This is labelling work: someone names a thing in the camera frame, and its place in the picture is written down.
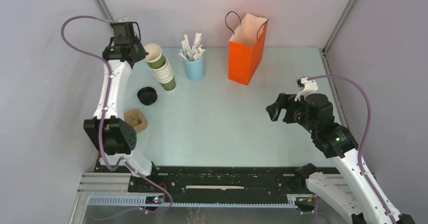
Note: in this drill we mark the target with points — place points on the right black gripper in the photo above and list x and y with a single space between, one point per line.
283 101

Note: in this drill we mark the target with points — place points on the orange paper bag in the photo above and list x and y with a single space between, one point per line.
246 47

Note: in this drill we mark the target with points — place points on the green paper coffee cup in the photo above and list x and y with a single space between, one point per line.
154 58

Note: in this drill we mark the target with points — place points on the black plastic lid stack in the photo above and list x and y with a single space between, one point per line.
147 95

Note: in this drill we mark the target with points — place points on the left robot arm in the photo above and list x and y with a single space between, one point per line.
115 139

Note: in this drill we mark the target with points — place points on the light blue holder cup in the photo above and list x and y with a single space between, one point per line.
195 70

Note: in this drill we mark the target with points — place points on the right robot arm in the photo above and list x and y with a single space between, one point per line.
368 203

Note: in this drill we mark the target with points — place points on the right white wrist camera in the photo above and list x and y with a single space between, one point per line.
308 87

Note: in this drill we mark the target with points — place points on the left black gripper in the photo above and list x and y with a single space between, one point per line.
142 52

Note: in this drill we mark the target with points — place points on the white stirrer packets bundle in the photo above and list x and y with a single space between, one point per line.
192 51

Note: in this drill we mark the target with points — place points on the black metal base rail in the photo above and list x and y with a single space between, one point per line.
190 186

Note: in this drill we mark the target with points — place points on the stack of paper cups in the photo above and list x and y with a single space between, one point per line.
165 77

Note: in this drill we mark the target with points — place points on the brown cardboard cup carrier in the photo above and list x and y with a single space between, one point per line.
136 119

